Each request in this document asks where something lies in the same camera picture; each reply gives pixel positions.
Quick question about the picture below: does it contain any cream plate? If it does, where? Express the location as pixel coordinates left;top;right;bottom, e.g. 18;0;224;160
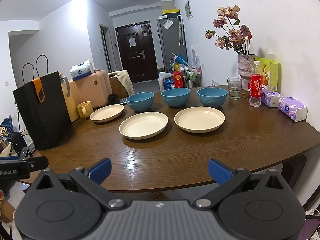
119;112;169;140
90;104;124;123
174;106;225;133

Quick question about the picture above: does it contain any blue bowl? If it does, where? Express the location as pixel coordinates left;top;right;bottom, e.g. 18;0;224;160
161;88;191;108
126;92;155;112
197;87;228;108

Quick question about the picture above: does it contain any yellow ceramic mug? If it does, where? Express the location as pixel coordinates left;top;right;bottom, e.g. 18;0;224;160
77;101;94;119

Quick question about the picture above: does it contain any black cylindrical cup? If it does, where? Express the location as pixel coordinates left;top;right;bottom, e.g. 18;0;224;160
107;93;120;105

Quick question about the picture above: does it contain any pink ribbed suitcase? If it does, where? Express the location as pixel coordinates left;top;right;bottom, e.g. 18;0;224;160
69;70;112;108

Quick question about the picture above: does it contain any clear drinking glass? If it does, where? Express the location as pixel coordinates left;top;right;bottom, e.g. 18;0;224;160
227;77;242;100

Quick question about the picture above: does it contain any far purple tissue pack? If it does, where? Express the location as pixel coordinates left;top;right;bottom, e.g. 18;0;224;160
261;88;281;108

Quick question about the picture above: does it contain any purple tissue pack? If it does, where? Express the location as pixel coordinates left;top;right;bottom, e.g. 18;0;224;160
278;96;308;122
261;88;281;108

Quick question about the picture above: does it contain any wooden chair with beige cloth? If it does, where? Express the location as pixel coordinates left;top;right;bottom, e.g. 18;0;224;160
108;70;135;99

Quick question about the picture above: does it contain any near purple tissue pack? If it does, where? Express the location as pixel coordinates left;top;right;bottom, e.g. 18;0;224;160
278;96;308;122

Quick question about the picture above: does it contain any red label water bottle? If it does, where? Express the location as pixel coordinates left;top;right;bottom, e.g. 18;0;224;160
249;60;263;107

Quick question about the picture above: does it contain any white blue tissue pack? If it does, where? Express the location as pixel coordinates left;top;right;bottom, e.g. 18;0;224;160
70;59;94;81

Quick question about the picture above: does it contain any blue carton box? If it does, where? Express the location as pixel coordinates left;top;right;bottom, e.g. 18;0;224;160
163;77;175;90

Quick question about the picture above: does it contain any red gift box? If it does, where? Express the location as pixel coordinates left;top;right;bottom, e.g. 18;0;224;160
173;71;184;88

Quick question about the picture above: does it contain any white plastic bag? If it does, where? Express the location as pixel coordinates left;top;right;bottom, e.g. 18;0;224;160
158;72;173;92

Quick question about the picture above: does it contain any pink marbled vase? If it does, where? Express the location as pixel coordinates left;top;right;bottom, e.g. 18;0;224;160
238;54;256;90

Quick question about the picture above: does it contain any green yellow snack box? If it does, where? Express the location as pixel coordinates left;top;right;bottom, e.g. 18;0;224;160
255;57;278;92

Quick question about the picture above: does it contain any dark brown entrance door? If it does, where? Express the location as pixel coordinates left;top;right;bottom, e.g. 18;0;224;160
116;21;158;83

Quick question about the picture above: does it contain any grey refrigerator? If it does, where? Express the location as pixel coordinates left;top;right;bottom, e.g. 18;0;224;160
157;16;188;72

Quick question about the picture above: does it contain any wire storage rack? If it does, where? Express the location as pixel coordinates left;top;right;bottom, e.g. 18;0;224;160
180;66;202;88

